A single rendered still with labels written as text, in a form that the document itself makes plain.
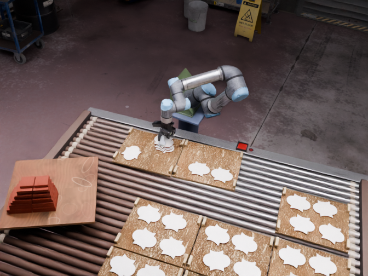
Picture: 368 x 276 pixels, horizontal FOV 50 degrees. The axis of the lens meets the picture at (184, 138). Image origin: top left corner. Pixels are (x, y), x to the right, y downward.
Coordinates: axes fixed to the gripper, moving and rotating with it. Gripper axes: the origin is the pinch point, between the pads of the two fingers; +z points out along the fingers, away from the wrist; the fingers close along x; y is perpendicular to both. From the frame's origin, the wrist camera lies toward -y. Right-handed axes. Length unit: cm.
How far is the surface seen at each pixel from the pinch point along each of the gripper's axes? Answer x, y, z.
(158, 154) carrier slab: -9.1, 2.5, 3.6
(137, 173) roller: -30.5, 1.5, 5.5
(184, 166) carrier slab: -7.5, 23.3, 3.6
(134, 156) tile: -21.2, -8.1, 2.6
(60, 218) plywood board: -89, -3, -7
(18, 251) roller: -112, -12, 5
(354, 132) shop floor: 226, 96, 97
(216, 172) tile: -0.6, 43.6, 2.6
